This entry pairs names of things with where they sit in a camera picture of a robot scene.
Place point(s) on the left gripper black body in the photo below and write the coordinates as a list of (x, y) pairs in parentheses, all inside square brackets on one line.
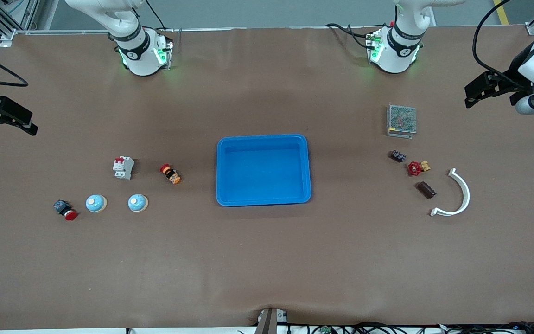
[(513, 77)]

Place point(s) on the black electrolytic capacitor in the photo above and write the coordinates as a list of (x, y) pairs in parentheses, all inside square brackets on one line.
[(398, 156)]

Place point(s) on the dark brown electrolytic capacitor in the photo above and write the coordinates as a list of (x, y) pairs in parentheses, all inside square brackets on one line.
[(426, 189)]

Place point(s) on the blue desk bell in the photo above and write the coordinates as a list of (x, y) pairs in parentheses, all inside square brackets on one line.
[(95, 203), (137, 202)]

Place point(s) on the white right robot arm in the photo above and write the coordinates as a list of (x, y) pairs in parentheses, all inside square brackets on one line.
[(137, 51)]

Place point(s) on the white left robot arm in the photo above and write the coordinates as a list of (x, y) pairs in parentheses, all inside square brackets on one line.
[(399, 51)]

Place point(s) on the blue plastic tray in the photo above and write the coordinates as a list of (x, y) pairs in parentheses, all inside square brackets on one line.
[(262, 171)]

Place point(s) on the metal mesh power supply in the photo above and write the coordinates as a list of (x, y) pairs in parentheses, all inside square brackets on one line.
[(401, 120)]

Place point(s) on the white curved plastic clamp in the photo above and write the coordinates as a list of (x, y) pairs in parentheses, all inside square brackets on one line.
[(466, 190)]

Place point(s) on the red mushroom push button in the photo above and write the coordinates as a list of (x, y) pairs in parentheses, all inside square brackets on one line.
[(65, 210)]

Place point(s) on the white red circuit breaker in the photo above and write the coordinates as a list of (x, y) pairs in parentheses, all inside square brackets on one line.
[(123, 168)]

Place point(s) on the green lit connector panel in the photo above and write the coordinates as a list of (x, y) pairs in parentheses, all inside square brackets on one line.
[(162, 55)]

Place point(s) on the yellow red emergency stop switch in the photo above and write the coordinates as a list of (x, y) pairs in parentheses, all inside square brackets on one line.
[(170, 174)]

